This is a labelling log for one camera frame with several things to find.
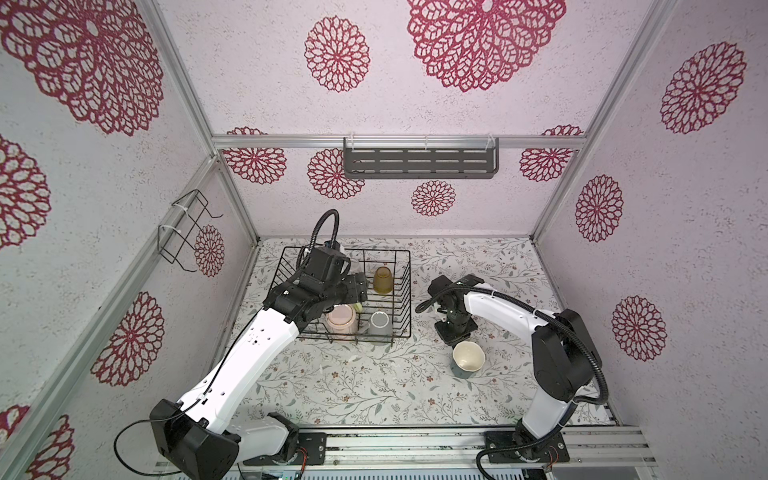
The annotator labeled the yellow ribbed cup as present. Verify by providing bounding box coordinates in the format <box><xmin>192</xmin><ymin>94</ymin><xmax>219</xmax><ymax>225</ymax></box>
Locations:
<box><xmin>373</xmin><ymin>266</ymin><xmax>394</xmax><ymax>295</ymax></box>

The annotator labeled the dark green mug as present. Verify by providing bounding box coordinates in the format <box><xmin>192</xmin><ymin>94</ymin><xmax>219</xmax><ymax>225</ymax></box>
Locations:
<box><xmin>450</xmin><ymin>341</ymin><xmax>486</xmax><ymax>379</ymax></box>

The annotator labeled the pink ceramic mug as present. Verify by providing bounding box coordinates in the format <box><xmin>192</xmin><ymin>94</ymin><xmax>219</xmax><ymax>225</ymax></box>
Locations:
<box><xmin>323</xmin><ymin>305</ymin><xmax>359</xmax><ymax>341</ymax></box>

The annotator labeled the black wire dish rack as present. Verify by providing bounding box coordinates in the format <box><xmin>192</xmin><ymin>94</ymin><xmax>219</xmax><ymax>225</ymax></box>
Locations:
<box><xmin>299</xmin><ymin>248</ymin><xmax>412</xmax><ymax>343</ymax></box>

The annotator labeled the grey cream mug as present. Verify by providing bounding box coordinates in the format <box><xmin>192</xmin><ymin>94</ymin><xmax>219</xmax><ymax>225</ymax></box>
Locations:
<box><xmin>365</xmin><ymin>310</ymin><xmax>393</xmax><ymax>339</ymax></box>

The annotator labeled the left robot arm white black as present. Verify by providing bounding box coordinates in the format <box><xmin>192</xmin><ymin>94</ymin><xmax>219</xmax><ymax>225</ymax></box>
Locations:
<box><xmin>150</xmin><ymin>273</ymin><xmax>368</xmax><ymax>479</ymax></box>

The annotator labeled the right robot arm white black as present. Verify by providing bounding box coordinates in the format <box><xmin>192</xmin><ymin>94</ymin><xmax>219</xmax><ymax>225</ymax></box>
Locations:
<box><xmin>416</xmin><ymin>274</ymin><xmax>609</xmax><ymax>444</ymax></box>

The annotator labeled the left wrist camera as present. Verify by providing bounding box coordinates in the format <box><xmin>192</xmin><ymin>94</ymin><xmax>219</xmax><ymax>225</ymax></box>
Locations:
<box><xmin>298</xmin><ymin>246</ymin><xmax>351</xmax><ymax>290</ymax></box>

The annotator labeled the grey wall shelf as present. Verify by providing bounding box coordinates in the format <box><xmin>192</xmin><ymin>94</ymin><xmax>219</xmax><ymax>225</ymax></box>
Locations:
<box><xmin>342</xmin><ymin>138</ymin><xmax>499</xmax><ymax>180</ymax></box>

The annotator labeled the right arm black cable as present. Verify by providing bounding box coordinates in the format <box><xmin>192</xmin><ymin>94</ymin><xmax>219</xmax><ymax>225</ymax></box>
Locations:
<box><xmin>415</xmin><ymin>281</ymin><xmax>610</xmax><ymax>480</ymax></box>

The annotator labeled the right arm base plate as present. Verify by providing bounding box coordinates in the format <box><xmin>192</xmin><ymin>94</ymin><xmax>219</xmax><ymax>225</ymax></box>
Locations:
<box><xmin>483</xmin><ymin>421</ymin><xmax>570</xmax><ymax>465</ymax></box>

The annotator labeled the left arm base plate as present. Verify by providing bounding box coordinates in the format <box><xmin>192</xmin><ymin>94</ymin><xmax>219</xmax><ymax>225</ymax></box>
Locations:
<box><xmin>273</xmin><ymin>432</ymin><xmax>328</xmax><ymax>467</ymax></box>

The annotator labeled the aluminium front rail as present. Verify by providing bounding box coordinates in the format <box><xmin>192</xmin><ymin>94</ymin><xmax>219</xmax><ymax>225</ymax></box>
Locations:
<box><xmin>227</xmin><ymin>425</ymin><xmax>657</xmax><ymax>476</ymax></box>

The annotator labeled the black wire wall holder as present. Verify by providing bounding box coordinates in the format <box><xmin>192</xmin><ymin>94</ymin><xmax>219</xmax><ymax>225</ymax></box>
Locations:
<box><xmin>156</xmin><ymin>189</ymin><xmax>225</xmax><ymax>278</ymax></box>

